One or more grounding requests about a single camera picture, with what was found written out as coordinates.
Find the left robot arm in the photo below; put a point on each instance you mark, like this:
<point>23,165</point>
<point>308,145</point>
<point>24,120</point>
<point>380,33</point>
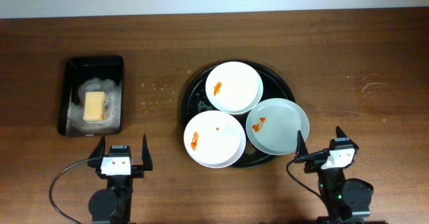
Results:
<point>113,203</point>

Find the white plate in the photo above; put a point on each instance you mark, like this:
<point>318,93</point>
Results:
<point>214,139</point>
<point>234,87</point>

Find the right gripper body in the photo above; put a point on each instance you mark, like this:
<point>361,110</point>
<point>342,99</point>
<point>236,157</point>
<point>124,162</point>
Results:
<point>310,165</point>

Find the black rectangular soap tray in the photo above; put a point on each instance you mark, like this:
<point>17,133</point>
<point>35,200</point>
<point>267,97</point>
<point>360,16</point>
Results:
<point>91,74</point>

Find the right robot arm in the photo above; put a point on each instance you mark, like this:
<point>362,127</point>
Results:
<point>346,200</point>

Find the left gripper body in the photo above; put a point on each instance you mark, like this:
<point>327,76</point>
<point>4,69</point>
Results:
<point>138,170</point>

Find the pale blue plate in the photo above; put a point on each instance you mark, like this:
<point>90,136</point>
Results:
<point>273,126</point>

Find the white plate top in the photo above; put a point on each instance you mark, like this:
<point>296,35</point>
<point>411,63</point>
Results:
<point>234,87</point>

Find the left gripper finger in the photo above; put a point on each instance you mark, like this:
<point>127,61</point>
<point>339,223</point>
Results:
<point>99,150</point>
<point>145,156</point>

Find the yellow sponge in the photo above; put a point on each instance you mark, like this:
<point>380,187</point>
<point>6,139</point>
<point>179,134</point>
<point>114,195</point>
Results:
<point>94,106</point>

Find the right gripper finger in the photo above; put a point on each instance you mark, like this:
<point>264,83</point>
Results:
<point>301,149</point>
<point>340,133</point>

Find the white plate bottom left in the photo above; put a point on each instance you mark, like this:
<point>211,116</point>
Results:
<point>214,139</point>

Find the black round tray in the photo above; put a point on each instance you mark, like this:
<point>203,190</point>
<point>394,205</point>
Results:
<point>195,101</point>

